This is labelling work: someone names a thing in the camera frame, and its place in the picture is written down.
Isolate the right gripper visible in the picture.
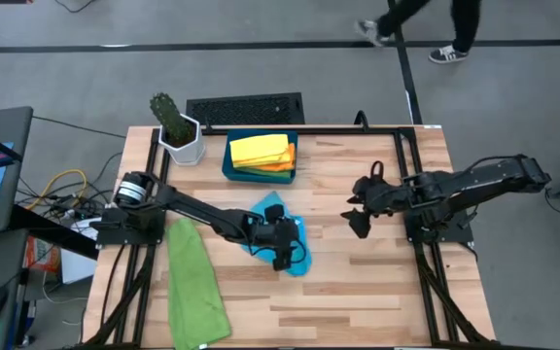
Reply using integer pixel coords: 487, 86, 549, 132
340, 174, 410, 239

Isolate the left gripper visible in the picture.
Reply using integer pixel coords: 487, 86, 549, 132
250, 203, 294, 272

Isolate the blue microfiber towel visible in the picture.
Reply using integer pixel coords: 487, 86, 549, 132
240, 191, 313, 277

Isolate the orange microfiber towel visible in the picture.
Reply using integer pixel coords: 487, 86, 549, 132
233, 143, 298, 173

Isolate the yellow microfiber towel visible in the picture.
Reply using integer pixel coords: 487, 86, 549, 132
229, 133, 291, 169

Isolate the teal plastic bin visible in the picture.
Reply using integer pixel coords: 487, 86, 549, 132
221, 128, 300, 186

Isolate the white hexagonal planter pot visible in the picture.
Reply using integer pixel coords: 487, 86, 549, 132
157, 114, 207, 167

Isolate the black floor vent grate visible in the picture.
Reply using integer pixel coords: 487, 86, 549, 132
186, 91, 306, 126

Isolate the green cactus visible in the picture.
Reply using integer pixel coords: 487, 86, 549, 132
149, 91, 196, 147

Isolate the white box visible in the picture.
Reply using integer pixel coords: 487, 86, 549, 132
59, 218, 100, 285

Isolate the person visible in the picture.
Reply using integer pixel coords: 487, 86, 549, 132
356, 0, 483, 64

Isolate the orange cardboard box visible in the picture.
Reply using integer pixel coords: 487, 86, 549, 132
26, 236, 62, 273

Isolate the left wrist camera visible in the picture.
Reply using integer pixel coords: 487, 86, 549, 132
282, 217, 302, 247

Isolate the black aluminium table frame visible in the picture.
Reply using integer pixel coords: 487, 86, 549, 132
83, 124, 503, 350

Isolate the yellow cable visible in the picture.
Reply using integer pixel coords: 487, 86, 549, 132
25, 168, 88, 211

